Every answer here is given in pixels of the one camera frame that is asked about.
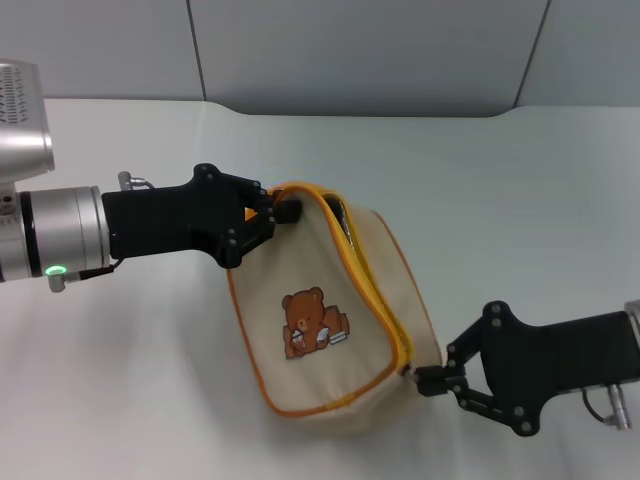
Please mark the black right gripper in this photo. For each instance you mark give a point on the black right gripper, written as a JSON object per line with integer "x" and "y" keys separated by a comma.
{"x": 550, "y": 355}

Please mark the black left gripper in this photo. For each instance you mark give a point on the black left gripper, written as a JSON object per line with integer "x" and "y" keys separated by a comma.
{"x": 160, "y": 220}

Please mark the beige bear food bag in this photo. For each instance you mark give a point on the beige bear food bag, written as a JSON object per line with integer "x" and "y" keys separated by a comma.
{"x": 320, "y": 280}

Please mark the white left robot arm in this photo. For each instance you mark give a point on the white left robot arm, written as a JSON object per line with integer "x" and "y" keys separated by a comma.
{"x": 60, "y": 230}

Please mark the silver gripper plug connector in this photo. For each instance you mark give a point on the silver gripper plug connector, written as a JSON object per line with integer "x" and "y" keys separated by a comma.
{"x": 131, "y": 179}

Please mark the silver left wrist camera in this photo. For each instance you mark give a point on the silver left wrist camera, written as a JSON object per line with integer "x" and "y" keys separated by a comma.
{"x": 22, "y": 120}

